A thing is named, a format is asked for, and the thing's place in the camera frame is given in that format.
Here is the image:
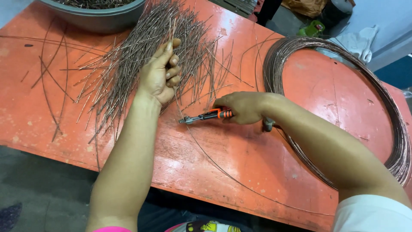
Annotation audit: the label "person's left hand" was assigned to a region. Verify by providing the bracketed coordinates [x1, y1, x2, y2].
[136, 38, 182, 106]

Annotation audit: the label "person's right hand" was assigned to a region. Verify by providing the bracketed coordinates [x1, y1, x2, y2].
[212, 91, 275, 126]

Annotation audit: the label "orange black wire cutter pliers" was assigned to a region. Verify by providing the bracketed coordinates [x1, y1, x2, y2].
[178, 108, 234, 125]

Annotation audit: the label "small bundle of copper rods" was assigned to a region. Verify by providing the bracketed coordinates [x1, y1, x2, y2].
[168, 17, 177, 44]

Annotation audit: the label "long copper wire strand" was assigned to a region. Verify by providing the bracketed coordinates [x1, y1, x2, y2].
[173, 85, 335, 217]

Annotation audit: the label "grey metal tool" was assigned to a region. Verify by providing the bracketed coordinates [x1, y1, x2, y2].
[262, 116, 277, 133]

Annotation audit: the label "grey plastic basin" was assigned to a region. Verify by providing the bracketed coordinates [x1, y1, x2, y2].
[38, 0, 147, 35]

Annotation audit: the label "green plastic bottle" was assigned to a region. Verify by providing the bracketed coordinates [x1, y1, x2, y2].
[297, 20, 326, 38]

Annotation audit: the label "grey metal grille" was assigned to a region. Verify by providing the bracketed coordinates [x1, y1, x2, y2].
[209, 0, 259, 17]

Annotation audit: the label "orange plastic bag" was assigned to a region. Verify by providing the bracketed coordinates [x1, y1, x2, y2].
[281, 0, 329, 18]

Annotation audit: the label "white cloth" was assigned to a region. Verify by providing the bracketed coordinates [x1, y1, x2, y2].
[333, 25, 379, 64]

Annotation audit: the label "colourful printed clothing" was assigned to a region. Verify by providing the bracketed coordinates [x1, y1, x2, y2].
[165, 220, 242, 232]

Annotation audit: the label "black plastic bag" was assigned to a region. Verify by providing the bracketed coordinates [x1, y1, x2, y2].
[320, 0, 356, 24]

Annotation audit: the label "pink shirt sleeve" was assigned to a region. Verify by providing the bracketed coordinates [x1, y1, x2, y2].
[93, 226, 132, 232]

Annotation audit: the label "light blue table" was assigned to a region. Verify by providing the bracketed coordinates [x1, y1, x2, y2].
[317, 0, 412, 73]

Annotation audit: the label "white shirt sleeve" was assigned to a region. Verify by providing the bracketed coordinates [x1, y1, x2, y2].
[331, 194, 412, 232]

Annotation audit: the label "pile of cut copper wires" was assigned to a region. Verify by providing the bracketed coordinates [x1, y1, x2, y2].
[73, 0, 255, 146]

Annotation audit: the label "large copper wire coil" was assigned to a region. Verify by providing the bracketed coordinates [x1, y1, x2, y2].
[263, 36, 412, 191]

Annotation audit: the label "heap of wire pieces in basin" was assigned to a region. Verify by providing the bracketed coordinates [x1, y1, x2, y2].
[53, 0, 136, 10]

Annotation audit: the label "scattered long bent wires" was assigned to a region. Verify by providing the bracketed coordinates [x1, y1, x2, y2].
[0, 19, 110, 171]

